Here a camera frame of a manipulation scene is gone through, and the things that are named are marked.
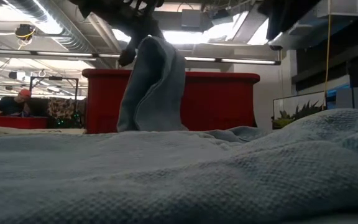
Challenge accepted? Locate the white ceiling box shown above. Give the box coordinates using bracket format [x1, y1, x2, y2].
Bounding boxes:
[316, 0, 358, 17]

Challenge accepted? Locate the round silver ventilation duct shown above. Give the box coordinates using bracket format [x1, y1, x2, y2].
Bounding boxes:
[4, 0, 90, 52]

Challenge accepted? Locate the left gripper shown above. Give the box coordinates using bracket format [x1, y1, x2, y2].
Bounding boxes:
[110, 9, 165, 68]

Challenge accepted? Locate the large red plastic laundry bin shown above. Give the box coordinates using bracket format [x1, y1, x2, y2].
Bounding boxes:
[82, 68, 261, 134]

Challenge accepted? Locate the cream folded cloth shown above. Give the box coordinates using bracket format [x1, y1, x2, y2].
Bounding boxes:
[0, 125, 86, 135]

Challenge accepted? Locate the grey ceiling box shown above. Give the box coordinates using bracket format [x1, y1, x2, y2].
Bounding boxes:
[181, 9, 203, 29]

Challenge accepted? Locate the long ceiling light bar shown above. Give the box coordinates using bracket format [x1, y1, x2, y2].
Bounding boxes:
[0, 48, 282, 66]

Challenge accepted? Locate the grey flat board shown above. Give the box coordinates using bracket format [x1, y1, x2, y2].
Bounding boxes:
[336, 86, 358, 110]

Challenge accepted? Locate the black ceiling device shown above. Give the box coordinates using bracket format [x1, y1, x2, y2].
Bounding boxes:
[14, 24, 36, 40]

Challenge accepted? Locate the small red bin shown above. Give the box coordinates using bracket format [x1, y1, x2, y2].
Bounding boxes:
[0, 110, 49, 130]

